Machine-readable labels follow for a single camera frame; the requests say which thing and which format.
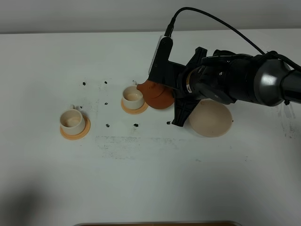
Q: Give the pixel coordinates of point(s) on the white teacup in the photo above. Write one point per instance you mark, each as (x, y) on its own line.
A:
(72, 121)
(131, 90)

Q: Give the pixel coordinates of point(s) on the orange coaster centre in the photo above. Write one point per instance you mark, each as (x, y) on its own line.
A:
(135, 110)

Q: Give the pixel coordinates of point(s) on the beige teapot saucer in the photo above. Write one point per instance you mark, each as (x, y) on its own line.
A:
(210, 119)

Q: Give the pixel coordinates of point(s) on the white teacup centre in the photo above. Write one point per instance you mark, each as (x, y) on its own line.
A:
(131, 90)

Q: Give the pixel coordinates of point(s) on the white teacup left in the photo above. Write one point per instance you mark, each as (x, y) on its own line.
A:
(72, 121)

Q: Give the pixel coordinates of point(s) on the brown clay teapot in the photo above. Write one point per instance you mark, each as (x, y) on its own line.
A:
(156, 95)

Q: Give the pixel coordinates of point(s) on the orange coaster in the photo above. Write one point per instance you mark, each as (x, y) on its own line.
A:
(80, 135)
(135, 110)

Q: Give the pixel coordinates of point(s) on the orange coaster left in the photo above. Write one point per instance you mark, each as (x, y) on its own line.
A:
(80, 135)

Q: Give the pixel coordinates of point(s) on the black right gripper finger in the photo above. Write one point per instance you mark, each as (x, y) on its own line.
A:
(183, 107)
(195, 61)

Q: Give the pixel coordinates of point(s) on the brown tray edge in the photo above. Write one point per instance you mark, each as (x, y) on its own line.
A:
(189, 223)

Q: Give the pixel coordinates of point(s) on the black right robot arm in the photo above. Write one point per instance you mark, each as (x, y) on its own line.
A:
(267, 79)

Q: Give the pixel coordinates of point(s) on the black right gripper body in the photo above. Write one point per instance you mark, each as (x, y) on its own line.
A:
(208, 81)

